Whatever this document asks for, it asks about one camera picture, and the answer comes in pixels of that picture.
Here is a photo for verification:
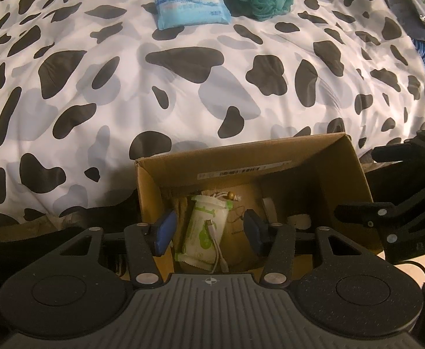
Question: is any cow print blanket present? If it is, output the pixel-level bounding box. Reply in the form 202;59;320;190
0;0;425;227

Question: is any cardboard box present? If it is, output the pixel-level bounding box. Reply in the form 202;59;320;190
136;133;382;279

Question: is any blue tissue pack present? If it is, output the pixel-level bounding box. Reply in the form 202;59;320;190
155;0;231;31

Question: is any white usb cable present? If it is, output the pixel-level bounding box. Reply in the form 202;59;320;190
204;219;231;274

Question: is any green white wipes pack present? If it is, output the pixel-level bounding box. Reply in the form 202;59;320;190
175;193;234;272

